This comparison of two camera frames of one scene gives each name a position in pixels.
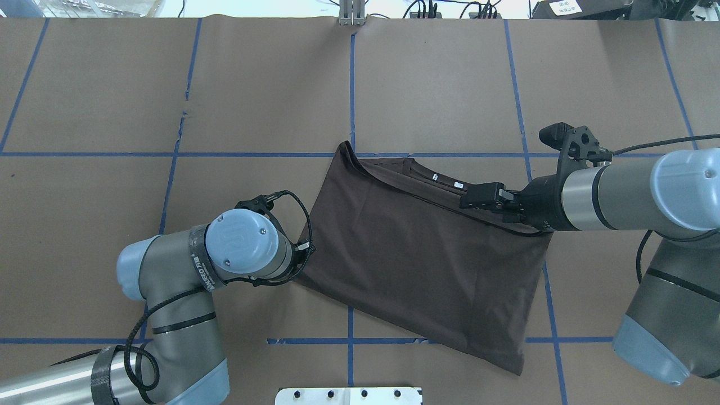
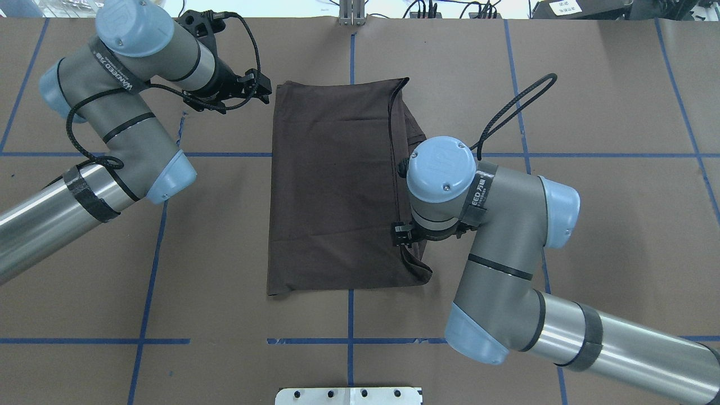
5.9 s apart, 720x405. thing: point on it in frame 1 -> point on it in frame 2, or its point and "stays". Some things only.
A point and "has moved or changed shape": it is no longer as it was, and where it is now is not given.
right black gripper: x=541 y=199 -> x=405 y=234
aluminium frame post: x=352 y=12 stays
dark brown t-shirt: x=391 y=241 has moved or changed shape
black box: x=583 y=9 stays
